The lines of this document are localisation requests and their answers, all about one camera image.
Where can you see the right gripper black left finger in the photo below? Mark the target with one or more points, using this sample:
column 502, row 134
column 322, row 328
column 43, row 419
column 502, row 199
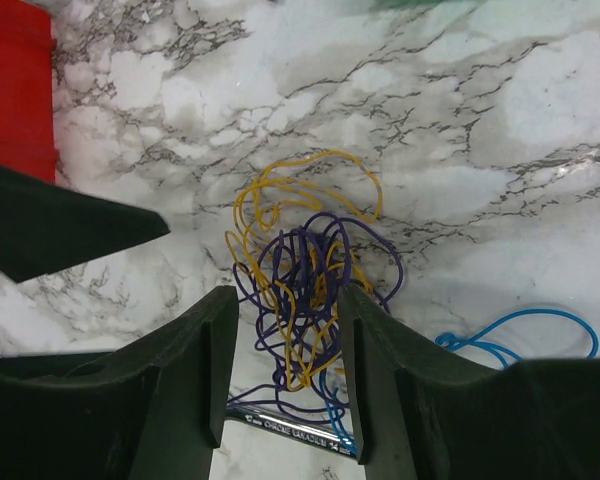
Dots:
column 184, row 369

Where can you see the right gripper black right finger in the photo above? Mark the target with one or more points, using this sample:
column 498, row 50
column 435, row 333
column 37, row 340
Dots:
column 409, row 397

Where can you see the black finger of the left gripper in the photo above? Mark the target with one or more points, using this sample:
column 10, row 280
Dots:
column 45, row 228

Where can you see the silver open-end wrench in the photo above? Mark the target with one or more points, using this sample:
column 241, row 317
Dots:
column 308, row 435

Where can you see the red plastic bin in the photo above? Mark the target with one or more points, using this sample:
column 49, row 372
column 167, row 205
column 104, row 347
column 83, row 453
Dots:
column 26, row 114

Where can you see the green plastic bin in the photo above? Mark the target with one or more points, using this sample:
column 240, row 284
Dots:
column 407, row 4

